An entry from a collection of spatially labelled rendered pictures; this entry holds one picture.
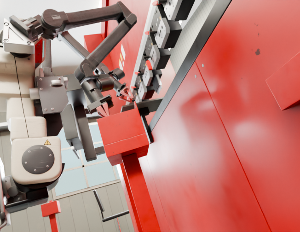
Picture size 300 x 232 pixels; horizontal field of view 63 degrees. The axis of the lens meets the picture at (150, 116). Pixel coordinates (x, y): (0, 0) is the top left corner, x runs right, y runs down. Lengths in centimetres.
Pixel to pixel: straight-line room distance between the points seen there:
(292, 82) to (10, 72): 97
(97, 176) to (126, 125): 389
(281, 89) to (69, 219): 434
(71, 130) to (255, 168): 200
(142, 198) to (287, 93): 62
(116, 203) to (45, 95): 393
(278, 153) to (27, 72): 94
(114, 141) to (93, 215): 384
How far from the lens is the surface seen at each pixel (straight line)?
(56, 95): 103
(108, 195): 478
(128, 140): 90
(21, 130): 98
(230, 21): 65
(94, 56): 108
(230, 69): 66
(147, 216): 94
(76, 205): 467
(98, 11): 123
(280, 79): 53
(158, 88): 156
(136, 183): 94
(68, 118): 251
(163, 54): 140
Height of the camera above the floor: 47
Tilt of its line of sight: 18 degrees up
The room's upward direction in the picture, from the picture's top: 19 degrees counter-clockwise
